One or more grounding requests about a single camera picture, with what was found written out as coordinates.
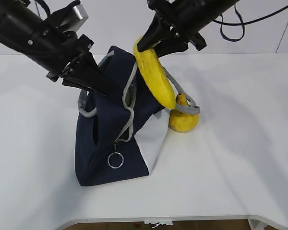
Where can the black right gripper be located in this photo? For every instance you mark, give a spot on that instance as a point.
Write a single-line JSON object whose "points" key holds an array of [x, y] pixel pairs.
{"points": [[175, 25]]}

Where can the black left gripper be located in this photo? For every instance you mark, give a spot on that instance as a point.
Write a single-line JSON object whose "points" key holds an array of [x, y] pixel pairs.
{"points": [[85, 74]]}

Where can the yellow banana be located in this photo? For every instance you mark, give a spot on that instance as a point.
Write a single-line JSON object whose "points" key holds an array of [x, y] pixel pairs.
{"points": [[155, 76]]}

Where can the navy and white lunch bag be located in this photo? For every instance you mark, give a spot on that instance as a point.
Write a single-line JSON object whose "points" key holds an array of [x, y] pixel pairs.
{"points": [[120, 136]]}

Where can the yellow pear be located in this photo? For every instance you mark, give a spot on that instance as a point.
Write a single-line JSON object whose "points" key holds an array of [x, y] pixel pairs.
{"points": [[182, 122]]}

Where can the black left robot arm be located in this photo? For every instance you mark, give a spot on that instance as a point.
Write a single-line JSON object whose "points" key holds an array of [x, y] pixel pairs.
{"points": [[53, 46]]}

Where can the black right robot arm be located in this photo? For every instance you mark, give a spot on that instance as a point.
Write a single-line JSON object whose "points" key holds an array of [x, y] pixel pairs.
{"points": [[216, 8]]}

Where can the white paper scrap under table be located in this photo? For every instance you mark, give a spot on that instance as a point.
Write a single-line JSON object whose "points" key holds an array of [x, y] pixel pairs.
{"points": [[158, 221]]}

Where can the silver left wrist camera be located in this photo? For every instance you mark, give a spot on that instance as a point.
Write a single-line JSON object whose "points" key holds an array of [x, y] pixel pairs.
{"points": [[69, 18]]}

